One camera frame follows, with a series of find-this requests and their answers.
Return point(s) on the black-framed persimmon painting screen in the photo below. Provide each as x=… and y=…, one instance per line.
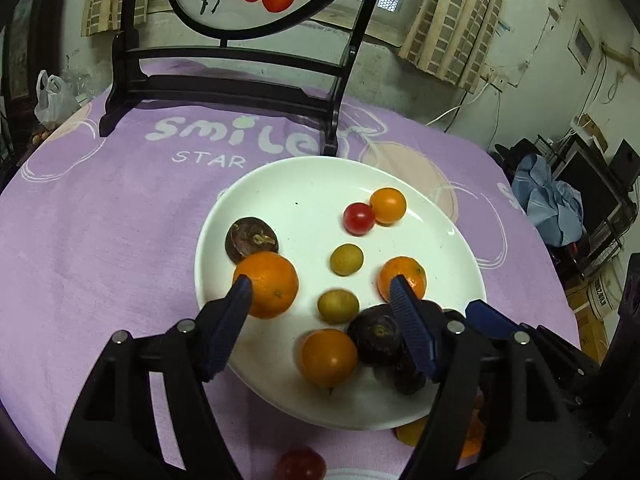
x=225, y=87

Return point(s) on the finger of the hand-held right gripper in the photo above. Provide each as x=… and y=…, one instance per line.
x=490, y=316

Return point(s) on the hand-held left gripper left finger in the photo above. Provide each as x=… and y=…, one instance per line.
x=225, y=332

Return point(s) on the white plastic bag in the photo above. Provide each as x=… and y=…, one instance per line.
x=52, y=102

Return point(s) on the brown water chestnut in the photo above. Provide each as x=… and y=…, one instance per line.
x=407, y=377
x=251, y=239

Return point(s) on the black monitor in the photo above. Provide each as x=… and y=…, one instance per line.
x=592, y=187

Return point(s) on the blue cloth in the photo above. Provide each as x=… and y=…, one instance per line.
x=550, y=205

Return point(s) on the black speaker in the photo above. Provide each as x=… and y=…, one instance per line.
x=627, y=162

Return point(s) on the wall electrical box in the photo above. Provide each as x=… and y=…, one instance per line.
x=582, y=45

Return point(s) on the small orange mandarin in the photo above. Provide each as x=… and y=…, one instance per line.
x=472, y=435

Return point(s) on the purple printed tablecloth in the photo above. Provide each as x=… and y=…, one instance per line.
x=100, y=220

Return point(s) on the small yellow-green round fruit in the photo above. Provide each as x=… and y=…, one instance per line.
x=346, y=259
x=338, y=306

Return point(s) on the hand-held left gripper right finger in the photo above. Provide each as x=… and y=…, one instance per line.
x=415, y=330

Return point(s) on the white oval plate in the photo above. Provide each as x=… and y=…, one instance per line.
x=300, y=200

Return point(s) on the small smooth orange kumquat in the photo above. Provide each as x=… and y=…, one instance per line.
x=388, y=205
x=328, y=357

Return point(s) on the red cherry tomato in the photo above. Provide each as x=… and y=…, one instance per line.
x=359, y=218
x=301, y=465

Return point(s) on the cardboard box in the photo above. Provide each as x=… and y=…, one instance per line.
x=592, y=132

